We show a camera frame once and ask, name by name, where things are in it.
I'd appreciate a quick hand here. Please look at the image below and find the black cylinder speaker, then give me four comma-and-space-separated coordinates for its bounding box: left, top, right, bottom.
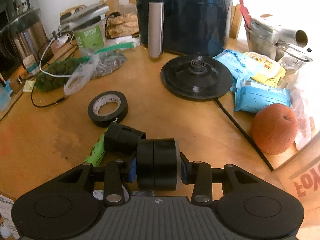
136, 138, 181, 191

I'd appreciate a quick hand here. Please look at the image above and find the green hand cream tube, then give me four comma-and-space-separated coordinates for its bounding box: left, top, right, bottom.
83, 127, 108, 167

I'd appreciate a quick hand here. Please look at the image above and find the black electrical tape roll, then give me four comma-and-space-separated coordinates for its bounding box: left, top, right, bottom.
87, 90, 129, 127

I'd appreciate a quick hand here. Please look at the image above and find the small black cylinder cap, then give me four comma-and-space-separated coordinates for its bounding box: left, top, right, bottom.
104, 122, 146, 156

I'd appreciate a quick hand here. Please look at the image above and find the orange fruit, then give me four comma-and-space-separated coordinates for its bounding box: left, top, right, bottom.
251, 103, 298, 155

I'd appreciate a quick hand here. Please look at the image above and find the blue wet wipes pack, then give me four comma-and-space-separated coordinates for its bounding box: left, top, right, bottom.
234, 78, 291, 113

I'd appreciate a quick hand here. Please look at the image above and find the black kettle base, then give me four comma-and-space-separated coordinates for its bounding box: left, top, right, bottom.
160, 55, 233, 101

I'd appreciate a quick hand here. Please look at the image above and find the clear shaker bottle grey lid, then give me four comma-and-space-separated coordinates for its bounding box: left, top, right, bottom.
274, 134, 319, 239

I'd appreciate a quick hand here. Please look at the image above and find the blue snack packet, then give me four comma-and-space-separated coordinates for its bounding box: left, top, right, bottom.
213, 49, 257, 93

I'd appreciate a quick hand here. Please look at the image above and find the yellow snack packet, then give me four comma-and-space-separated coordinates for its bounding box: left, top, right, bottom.
244, 51, 286, 87

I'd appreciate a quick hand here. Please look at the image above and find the clear bag of seeds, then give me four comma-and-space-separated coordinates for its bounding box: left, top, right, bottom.
63, 42, 135, 96

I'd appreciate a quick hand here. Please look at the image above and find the green net bag of nuts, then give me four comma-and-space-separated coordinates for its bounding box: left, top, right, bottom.
35, 57, 88, 92

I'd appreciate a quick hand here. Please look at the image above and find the small green tea sachet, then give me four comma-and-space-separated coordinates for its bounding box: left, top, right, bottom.
23, 80, 35, 92

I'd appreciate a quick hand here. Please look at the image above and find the clear plastic bag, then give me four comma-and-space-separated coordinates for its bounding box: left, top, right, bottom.
279, 56, 319, 150

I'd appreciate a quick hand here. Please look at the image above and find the container with foil roll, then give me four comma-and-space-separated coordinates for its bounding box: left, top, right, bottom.
239, 0, 313, 63

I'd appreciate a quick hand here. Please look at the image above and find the blue water bottle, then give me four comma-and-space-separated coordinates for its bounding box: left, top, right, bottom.
0, 80, 13, 112

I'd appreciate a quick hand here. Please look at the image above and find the dark blue air fryer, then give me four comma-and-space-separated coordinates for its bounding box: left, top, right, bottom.
136, 0, 233, 59

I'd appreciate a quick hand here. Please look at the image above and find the green label can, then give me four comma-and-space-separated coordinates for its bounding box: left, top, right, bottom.
73, 16, 105, 51

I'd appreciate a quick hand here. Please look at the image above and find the stainless electric kettle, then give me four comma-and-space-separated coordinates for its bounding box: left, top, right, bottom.
1, 8, 53, 75

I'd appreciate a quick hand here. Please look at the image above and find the black kettle power cord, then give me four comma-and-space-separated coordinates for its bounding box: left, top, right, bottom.
214, 97, 275, 172

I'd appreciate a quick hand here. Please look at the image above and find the black audio cable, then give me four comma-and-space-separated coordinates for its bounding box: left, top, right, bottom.
30, 80, 69, 108

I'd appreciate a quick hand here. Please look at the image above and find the white charging cable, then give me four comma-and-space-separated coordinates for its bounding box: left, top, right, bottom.
38, 28, 75, 78

